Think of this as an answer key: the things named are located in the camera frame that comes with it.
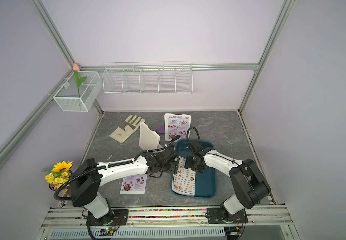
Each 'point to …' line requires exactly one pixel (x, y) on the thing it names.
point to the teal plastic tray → (205, 183)
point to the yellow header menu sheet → (184, 180)
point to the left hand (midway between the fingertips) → (173, 167)
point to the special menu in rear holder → (178, 125)
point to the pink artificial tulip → (78, 82)
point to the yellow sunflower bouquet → (59, 174)
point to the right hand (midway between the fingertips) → (189, 166)
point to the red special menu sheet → (134, 184)
